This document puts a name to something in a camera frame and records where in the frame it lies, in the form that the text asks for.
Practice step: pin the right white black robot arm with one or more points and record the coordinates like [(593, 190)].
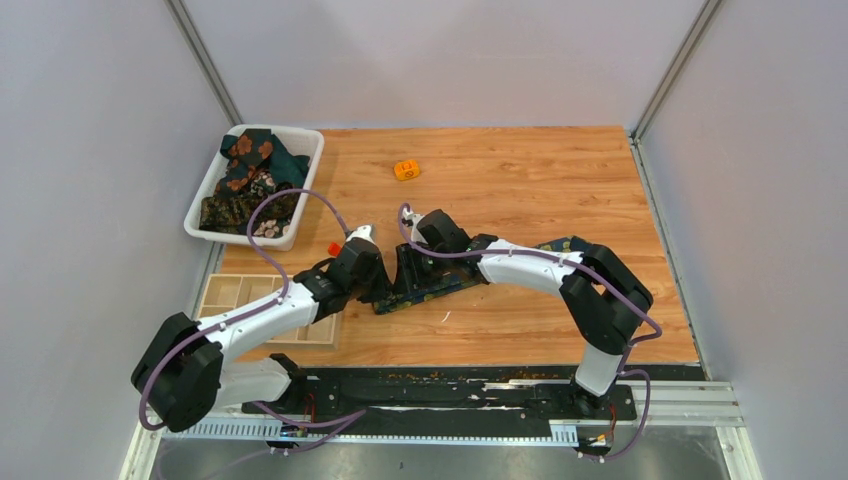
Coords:
[(604, 298)]

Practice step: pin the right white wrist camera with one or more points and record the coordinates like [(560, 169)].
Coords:
[(410, 220)]

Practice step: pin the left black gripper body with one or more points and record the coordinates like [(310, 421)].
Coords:
[(365, 289)]

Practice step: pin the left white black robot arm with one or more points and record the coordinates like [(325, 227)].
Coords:
[(191, 367)]

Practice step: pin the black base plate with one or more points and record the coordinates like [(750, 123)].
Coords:
[(484, 401)]

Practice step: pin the orange cube toy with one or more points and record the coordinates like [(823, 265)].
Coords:
[(406, 170)]

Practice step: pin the green orange floral tie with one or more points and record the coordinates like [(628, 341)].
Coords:
[(259, 164)]

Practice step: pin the white plastic bin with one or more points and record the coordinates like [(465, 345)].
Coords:
[(298, 141)]

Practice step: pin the dark pink floral tie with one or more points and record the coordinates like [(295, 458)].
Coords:
[(272, 228)]

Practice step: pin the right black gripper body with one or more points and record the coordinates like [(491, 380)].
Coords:
[(422, 268)]

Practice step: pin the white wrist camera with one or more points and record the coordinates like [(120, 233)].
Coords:
[(364, 232), (410, 220)]

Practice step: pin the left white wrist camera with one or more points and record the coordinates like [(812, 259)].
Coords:
[(364, 232)]

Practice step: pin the dark brown patterned tie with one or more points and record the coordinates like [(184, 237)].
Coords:
[(231, 213)]

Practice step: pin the wooden compartment tray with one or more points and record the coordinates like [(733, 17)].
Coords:
[(226, 292)]

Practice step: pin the navy yellow floral tie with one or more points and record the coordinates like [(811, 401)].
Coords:
[(420, 279)]

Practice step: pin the aluminium rail frame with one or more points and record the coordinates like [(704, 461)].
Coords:
[(689, 428)]

